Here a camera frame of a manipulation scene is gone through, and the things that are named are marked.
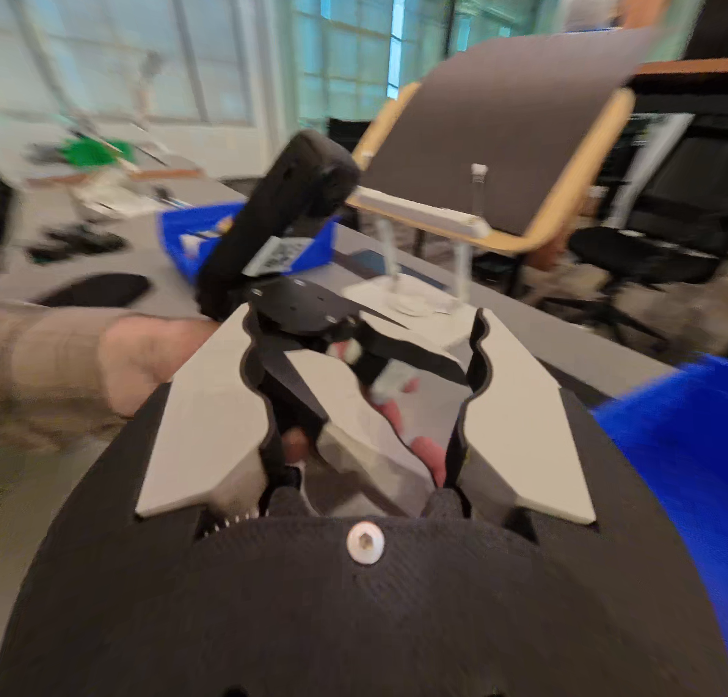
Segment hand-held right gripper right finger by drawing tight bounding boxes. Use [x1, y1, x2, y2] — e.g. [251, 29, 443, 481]
[444, 307, 598, 524]

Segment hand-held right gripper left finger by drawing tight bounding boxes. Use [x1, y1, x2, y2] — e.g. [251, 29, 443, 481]
[134, 303, 288, 520]

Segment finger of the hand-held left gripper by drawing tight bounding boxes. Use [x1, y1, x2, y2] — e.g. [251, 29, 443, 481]
[283, 349, 439, 516]
[358, 310, 474, 391]

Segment large blue plastic bin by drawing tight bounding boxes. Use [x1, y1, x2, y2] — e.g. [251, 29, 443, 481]
[590, 355, 728, 644]

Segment person's left forearm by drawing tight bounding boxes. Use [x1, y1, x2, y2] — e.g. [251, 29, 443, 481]
[0, 303, 134, 430]

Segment green object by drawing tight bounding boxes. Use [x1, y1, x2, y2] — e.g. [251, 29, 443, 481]
[61, 138, 136, 170]

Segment person's left hand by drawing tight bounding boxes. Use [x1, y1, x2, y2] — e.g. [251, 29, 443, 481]
[99, 316, 221, 420]

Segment white clear tube stand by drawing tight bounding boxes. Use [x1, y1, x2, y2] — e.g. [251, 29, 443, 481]
[340, 164, 493, 348]

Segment small blue plastic bin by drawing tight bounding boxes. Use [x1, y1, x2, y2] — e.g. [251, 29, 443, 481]
[158, 201, 337, 284]

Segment white papers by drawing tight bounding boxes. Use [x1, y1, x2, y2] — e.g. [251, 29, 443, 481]
[73, 184, 163, 219]

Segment flat black pad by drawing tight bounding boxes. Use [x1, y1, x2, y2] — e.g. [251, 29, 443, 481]
[33, 273, 152, 309]

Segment black tangled items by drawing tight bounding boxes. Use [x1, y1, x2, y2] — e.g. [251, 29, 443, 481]
[27, 224, 129, 264]

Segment black desk chair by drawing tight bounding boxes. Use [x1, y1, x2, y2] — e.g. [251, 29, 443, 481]
[537, 116, 728, 339]

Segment grey plywood chair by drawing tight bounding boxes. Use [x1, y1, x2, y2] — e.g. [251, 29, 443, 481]
[348, 25, 657, 257]

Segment wooden desk black frame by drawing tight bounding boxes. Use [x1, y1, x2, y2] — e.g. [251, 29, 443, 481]
[626, 57, 728, 140]

